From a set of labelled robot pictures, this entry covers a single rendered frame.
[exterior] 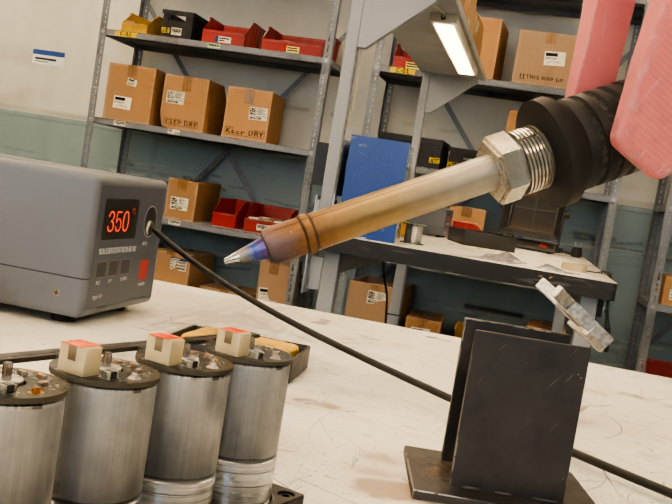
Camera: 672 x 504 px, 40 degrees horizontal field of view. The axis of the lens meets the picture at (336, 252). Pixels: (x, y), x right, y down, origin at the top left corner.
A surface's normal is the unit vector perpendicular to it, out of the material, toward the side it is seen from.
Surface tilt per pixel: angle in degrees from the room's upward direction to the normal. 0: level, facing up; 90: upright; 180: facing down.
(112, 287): 90
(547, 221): 80
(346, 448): 0
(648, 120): 99
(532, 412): 90
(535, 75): 90
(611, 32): 87
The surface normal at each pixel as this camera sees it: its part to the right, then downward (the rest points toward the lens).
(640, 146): 0.14, 0.25
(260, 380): 0.37, 0.12
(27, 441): 0.72, 0.16
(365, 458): 0.16, -0.98
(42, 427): 0.87, 0.18
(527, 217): -0.31, -0.15
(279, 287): -0.13, 0.05
